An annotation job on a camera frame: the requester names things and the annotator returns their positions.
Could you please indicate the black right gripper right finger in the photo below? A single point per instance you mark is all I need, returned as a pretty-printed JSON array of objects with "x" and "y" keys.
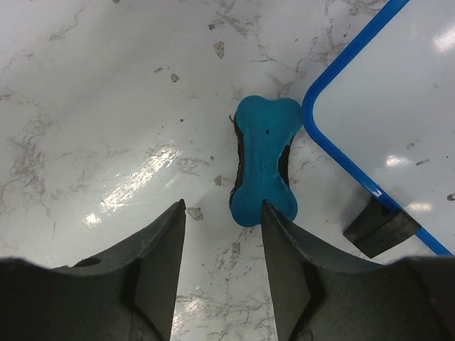
[{"x": 320, "y": 292}]

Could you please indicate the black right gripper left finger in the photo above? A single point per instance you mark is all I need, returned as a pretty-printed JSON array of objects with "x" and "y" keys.
[{"x": 128, "y": 291}]

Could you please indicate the blue bone-shaped eraser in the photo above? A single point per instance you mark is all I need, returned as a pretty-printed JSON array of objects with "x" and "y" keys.
[{"x": 265, "y": 129}]

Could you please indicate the blue-framed small whiteboard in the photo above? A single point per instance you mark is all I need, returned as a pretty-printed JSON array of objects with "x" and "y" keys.
[{"x": 384, "y": 111}]

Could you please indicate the black whiteboard foot clip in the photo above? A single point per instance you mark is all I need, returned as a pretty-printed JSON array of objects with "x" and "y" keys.
[{"x": 377, "y": 229}]

